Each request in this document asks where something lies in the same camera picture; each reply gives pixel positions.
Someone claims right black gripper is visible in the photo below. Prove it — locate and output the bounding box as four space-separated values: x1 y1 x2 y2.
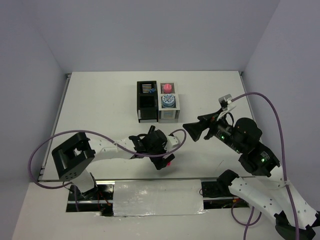
181 107 244 153

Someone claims pink cylindrical tube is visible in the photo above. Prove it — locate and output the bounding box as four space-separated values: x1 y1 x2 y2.
162 83 173 94

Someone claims orange highlighter marker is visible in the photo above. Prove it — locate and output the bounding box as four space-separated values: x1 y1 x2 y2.
148 125 156 134

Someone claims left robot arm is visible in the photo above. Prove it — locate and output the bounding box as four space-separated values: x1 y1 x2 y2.
51 129 180 200

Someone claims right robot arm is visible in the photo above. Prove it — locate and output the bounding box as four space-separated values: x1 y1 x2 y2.
183 113 320 240

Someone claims white organizer container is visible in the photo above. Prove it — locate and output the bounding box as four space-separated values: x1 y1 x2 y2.
157 82 181 124

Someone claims black organizer container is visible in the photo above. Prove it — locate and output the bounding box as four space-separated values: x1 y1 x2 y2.
136 80 159 123

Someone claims silver tape cover panel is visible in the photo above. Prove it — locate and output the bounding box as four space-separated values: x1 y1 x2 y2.
112 179 206 217

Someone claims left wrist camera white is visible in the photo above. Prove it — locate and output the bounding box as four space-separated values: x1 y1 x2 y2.
164 135 181 152

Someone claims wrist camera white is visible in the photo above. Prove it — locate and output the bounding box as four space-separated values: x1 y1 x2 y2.
217 94 236 120
164 135 181 152

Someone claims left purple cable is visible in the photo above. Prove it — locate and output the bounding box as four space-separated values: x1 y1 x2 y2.
28 129 187 213

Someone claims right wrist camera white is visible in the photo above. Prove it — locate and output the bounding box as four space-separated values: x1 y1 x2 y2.
217 94 236 120

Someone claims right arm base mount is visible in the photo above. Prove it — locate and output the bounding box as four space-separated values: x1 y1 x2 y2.
198 179 249 210

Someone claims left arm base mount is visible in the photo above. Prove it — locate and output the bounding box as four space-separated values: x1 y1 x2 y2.
65 182 115 217

